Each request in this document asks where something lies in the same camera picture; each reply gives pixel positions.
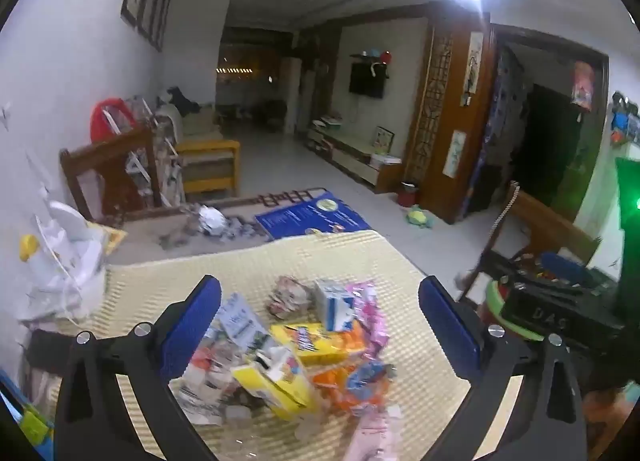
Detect brown wooden chair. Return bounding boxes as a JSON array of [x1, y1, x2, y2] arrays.
[[457, 180, 603, 302]]

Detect colourful hanging bags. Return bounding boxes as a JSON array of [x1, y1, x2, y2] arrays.
[[609, 90, 640, 148]]

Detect clear plastic wrapper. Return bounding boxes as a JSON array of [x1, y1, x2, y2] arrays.
[[222, 401, 326, 447]]

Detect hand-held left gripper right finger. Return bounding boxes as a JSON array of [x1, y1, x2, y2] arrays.
[[417, 275, 588, 461]]

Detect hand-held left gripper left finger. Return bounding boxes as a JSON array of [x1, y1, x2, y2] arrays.
[[55, 275, 223, 461]]

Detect grey crumpled paper scraps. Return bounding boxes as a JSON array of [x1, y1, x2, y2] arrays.
[[224, 217, 262, 241]]

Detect orange snack packet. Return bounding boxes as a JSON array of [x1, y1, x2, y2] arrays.
[[311, 360, 397, 417]]

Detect yellow paper box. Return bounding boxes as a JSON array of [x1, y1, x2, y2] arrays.
[[231, 345, 321, 423]]

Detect black wall television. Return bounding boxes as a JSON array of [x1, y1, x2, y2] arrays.
[[348, 61, 390, 100]]

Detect printed paper wrapper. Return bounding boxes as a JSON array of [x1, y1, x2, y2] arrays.
[[266, 275, 317, 320]]

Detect red plastic basin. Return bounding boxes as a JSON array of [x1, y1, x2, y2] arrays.
[[90, 97, 135, 144]]

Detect short painted wall scroll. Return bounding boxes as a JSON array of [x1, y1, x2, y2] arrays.
[[442, 130, 467, 178]]

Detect white folding drying rack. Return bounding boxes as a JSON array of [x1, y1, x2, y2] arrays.
[[102, 95, 187, 209]]

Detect standing picture frame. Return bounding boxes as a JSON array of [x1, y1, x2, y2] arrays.
[[372, 125, 396, 158]]

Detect yellow checked tablecloth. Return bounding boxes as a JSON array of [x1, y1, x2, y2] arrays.
[[95, 228, 521, 461]]

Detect crumpled white paper ball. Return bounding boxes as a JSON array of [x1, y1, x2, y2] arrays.
[[196, 205, 227, 238]]

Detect small wall shelf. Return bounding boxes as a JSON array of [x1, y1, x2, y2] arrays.
[[349, 47, 394, 64]]

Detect pink plastic wrapper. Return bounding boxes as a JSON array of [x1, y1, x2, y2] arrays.
[[350, 280, 392, 362]]

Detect dark clothes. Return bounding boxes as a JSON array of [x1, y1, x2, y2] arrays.
[[166, 86, 202, 117]]

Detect low television cabinet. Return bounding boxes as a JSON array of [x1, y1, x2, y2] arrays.
[[305, 114, 405, 193]]

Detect white blue printed packet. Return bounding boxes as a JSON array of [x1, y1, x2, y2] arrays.
[[216, 292, 275, 353]]

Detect yellow tea carton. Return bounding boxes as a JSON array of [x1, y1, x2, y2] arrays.
[[270, 321, 368, 367]]

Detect green plush toy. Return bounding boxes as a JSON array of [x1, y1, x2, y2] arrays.
[[404, 205, 436, 230]]

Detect white spiral cord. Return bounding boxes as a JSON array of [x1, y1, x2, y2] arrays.
[[482, 180, 521, 262]]

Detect long painted wall scroll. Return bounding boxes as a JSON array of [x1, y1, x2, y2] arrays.
[[460, 35, 485, 108]]

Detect red bin with green rim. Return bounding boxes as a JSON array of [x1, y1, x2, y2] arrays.
[[475, 275, 546, 342]]

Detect yellow wooden sofa bench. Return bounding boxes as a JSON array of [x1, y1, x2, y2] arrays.
[[172, 106, 242, 198]]

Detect person's right forearm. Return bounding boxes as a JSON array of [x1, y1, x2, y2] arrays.
[[582, 386, 640, 457]]

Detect carved wooden partition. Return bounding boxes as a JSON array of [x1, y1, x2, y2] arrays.
[[404, 24, 497, 225]]

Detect white printed wrapper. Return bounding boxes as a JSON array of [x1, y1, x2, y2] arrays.
[[172, 341, 236, 428]]

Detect small red floor bin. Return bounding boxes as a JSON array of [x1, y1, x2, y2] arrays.
[[396, 181, 421, 208]]

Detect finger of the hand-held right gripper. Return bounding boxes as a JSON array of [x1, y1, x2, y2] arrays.
[[502, 251, 601, 289]]

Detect dark wooden chair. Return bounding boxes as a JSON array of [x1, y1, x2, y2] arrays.
[[59, 125, 188, 223]]

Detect blue poster board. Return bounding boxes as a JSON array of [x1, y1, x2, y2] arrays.
[[254, 195, 373, 242]]

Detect white blue milk carton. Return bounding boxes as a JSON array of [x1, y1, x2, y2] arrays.
[[312, 278, 357, 333]]

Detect pale pink packet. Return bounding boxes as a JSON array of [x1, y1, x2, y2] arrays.
[[342, 408, 398, 461]]

